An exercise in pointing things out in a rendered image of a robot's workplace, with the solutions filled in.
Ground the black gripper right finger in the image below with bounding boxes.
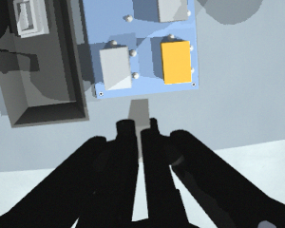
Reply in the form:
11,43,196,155
138,99,285,228

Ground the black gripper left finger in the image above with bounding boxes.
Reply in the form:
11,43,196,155
0,99,142,228

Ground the yellow rectangular block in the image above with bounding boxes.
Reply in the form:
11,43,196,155
160,40,191,85

